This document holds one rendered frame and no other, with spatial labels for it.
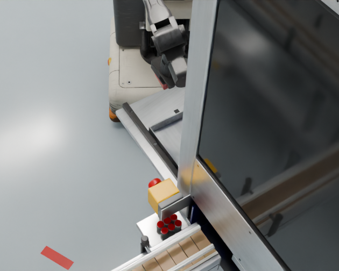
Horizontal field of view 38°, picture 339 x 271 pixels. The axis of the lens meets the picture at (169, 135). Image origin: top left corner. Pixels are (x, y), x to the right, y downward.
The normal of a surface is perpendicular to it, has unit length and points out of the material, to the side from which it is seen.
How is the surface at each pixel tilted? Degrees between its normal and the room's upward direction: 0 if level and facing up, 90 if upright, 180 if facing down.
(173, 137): 0
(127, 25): 90
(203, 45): 90
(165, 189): 0
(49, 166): 0
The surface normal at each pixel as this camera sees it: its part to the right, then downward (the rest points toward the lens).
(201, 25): -0.85, 0.41
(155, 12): -0.18, -0.32
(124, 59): 0.04, -0.59
